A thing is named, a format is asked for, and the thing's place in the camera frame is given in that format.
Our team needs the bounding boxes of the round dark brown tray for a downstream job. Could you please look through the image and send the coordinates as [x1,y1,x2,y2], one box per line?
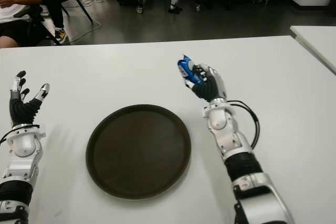
[85,104,192,200]

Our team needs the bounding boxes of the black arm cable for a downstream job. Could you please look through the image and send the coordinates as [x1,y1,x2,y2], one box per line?
[228,100,261,149]
[0,123,40,146]

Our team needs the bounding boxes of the black office chair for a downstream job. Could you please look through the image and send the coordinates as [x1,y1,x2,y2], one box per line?
[13,3,62,46]

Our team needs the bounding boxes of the white side table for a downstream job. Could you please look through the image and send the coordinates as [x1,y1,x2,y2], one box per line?
[289,25,336,75]

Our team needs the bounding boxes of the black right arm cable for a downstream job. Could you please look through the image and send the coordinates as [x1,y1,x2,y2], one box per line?
[228,100,261,149]

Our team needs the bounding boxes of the white floor cable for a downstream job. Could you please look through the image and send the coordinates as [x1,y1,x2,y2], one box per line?
[62,0,119,44]

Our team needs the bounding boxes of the blue Oreo cookie pack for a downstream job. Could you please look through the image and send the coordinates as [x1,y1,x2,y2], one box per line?
[176,54,204,86]

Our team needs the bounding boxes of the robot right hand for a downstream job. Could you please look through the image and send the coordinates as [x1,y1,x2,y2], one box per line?
[185,62,228,103]

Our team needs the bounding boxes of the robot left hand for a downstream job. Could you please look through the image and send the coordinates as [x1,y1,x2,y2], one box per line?
[9,70,50,127]

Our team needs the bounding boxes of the standing person black trousers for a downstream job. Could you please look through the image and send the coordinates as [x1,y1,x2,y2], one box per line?
[34,0,67,44]

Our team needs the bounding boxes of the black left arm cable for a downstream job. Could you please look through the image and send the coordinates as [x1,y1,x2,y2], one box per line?
[0,123,40,146]

